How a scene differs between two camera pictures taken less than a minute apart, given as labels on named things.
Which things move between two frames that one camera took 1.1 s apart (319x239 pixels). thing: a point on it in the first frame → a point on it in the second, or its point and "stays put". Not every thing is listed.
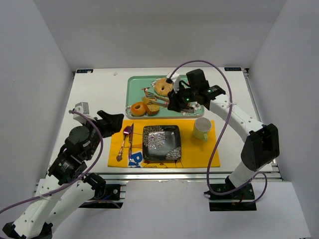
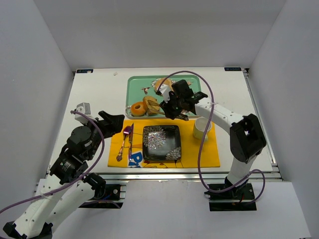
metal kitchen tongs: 163,102 → 181,116
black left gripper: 103,122 stays put
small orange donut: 139,111 stays put
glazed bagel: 160,82 stays put
